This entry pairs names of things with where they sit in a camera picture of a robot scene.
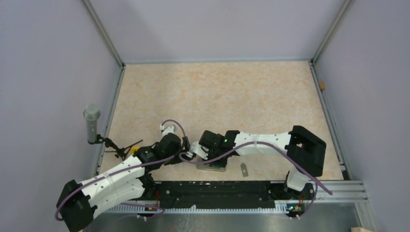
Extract grey battery cover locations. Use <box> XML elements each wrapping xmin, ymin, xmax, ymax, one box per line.
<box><xmin>240</xmin><ymin>163</ymin><xmax>249</xmax><ymax>177</ymax></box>

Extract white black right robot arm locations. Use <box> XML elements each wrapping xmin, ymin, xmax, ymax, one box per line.
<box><xmin>190</xmin><ymin>125</ymin><xmax>327</xmax><ymax>199</ymax></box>

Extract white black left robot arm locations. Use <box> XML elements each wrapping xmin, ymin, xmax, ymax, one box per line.
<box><xmin>55</xmin><ymin>132</ymin><xmax>189</xmax><ymax>232</ymax></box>

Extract yellow clamp tool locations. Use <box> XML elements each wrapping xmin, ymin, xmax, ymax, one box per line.
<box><xmin>130</xmin><ymin>146</ymin><xmax>140</xmax><ymax>154</ymax></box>

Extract grey microphone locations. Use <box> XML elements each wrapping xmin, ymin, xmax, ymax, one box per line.
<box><xmin>83</xmin><ymin>104</ymin><xmax>101</xmax><ymax>144</ymax></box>

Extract small tan block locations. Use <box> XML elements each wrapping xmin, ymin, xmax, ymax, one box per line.
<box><xmin>318</xmin><ymin>81</ymin><xmax>325</xmax><ymax>91</ymax></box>

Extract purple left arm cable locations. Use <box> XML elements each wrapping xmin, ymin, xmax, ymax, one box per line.
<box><xmin>54</xmin><ymin>119</ymin><xmax>187</xmax><ymax>221</ymax></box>

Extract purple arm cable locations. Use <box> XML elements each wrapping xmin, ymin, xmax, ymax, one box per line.
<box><xmin>54</xmin><ymin>119</ymin><xmax>187</xmax><ymax>221</ymax></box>
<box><xmin>178</xmin><ymin>141</ymin><xmax>333</xmax><ymax>196</ymax></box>

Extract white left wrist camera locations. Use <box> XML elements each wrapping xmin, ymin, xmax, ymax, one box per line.
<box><xmin>160</xmin><ymin>125</ymin><xmax>176</xmax><ymax>136</ymax></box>

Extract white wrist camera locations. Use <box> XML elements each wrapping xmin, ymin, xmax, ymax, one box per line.
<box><xmin>160</xmin><ymin>125</ymin><xmax>176</xmax><ymax>136</ymax></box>
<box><xmin>186</xmin><ymin>141</ymin><xmax>208</xmax><ymax>161</ymax></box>

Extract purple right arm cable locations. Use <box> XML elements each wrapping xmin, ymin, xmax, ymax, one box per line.
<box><xmin>178</xmin><ymin>141</ymin><xmax>333</xmax><ymax>196</ymax></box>

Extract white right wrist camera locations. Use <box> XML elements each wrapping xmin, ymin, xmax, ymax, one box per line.
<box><xmin>186</xmin><ymin>141</ymin><xmax>208</xmax><ymax>161</ymax></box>

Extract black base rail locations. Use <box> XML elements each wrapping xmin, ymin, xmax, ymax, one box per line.
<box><xmin>138</xmin><ymin>181</ymin><xmax>315</xmax><ymax>209</ymax></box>

